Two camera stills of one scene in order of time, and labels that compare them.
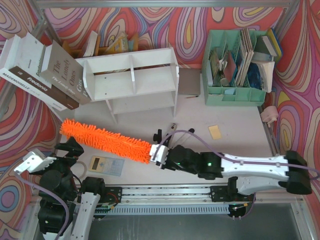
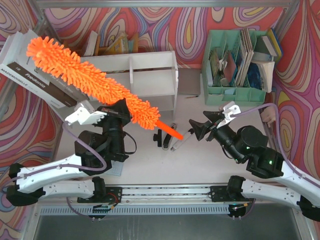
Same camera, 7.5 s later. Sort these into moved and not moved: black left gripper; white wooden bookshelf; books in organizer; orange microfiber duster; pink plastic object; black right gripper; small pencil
Moved: orange microfiber duster; black left gripper; black right gripper
Not moved: books in organizer; small pencil; white wooden bookshelf; pink plastic object
